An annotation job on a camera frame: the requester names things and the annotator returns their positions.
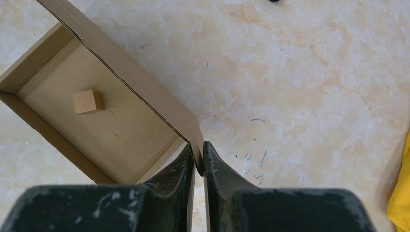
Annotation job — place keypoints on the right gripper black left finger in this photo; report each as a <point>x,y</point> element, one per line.
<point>168,205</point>

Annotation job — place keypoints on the brown cardboard paper box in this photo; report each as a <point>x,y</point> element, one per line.
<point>141,120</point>

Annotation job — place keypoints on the small brown cardboard cube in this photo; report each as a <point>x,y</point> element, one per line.
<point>88,101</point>

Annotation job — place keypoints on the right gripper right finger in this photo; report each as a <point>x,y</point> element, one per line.
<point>221,181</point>

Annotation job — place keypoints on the yellow folded cloth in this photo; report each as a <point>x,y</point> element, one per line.
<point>398,210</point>

